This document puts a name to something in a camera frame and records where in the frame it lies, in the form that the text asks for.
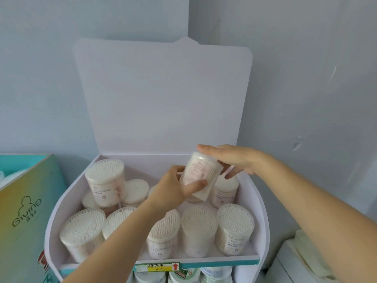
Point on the person's right hand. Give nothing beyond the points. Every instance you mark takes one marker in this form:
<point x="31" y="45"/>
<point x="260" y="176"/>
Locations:
<point x="241" y="159"/>

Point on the person's left hand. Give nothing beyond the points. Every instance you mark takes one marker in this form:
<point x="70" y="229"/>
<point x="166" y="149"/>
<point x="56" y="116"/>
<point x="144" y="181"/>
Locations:
<point x="168" y="190"/>

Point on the person's left thumb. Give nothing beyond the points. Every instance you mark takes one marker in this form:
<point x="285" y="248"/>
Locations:
<point x="196" y="186"/>

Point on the person's right thumb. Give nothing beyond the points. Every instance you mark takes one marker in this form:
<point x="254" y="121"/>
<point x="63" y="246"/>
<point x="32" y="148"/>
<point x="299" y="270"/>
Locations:
<point x="234" y="173"/>

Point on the clear cotton swab jar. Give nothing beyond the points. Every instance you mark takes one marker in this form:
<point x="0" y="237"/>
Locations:
<point x="200" y="173"/>

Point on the person's right forearm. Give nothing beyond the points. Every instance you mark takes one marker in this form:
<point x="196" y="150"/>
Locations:
<point x="321" y="215"/>

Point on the person's left forearm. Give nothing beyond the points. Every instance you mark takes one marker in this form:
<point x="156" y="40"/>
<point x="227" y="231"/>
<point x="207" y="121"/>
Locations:
<point x="115" y="241"/>

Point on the group of cotton swab jars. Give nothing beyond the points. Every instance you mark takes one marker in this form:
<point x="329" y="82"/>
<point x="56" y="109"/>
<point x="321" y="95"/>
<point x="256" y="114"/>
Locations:
<point x="196" y="229"/>

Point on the yellow and white price label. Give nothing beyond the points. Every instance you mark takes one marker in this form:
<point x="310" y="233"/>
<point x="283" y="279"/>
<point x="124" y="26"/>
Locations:
<point x="157" y="267"/>

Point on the green labelled tub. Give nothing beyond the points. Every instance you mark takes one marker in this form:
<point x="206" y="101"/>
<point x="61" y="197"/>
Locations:
<point x="184" y="275"/>

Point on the pale blue labelled tub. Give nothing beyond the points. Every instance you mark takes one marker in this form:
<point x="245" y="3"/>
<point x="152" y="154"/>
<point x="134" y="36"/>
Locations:
<point x="216" y="274"/>

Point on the white cardboard display stand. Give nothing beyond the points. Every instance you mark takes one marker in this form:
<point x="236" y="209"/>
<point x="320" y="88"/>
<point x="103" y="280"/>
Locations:
<point x="162" y="100"/>

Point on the white lidded tub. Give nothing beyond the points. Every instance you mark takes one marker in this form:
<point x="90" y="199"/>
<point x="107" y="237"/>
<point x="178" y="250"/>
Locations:
<point x="149" y="277"/>

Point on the white box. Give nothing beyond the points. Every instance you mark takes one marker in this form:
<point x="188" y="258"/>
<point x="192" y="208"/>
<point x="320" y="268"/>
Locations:
<point x="284" y="265"/>

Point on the colourful cardboard box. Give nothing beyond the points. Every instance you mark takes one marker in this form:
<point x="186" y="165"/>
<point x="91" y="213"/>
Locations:
<point x="26" y="221"/>

